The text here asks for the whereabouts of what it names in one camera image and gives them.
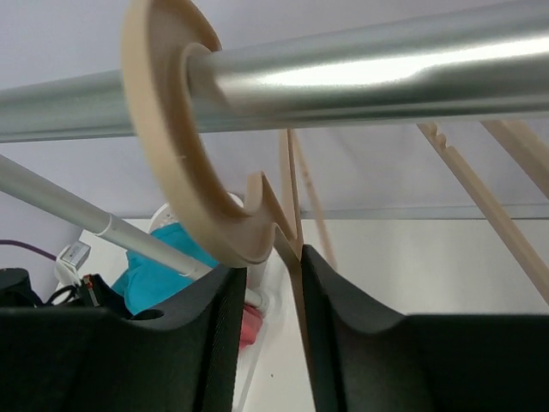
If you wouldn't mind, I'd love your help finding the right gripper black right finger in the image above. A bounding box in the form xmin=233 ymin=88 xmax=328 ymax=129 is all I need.
xmin=301 ymin=245 xmax=548 ymax=411

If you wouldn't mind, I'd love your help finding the teal t shirt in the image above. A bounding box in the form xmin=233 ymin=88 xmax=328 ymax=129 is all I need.
xmin=112 ymin=222 xmax=218 ymax=315

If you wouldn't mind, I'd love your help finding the metal clothes rack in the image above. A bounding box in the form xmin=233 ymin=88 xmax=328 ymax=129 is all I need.
xmin=0 ymin=0 xmax=549 ymax=321

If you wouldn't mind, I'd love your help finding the pink t shirt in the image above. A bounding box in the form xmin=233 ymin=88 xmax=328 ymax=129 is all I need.
xmin=238 ymin=304 xmax=263 ymax=351

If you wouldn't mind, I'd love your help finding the beige plastic hanger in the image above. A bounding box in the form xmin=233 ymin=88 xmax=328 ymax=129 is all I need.
xmin=121 ymin=1 xmax=548 ymax=373
xmin=480 ymin=120 xmax=549 ymax=197

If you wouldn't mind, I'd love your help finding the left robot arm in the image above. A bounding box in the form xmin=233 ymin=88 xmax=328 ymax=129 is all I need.
xmin=1 ymin=268 xmax=132 ymax=319

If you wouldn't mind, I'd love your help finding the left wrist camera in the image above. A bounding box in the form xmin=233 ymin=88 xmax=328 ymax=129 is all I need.
xmin=54 ymin=240 xmax=91 ymax=287

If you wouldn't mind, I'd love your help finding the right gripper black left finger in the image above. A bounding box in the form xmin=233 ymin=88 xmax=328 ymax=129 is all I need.
xmin=1 ymin=266 xmax=246 ymax=411

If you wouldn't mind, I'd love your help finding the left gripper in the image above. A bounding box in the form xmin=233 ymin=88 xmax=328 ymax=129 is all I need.
xmin=42 ymin=273 xmax=130 ymax=318

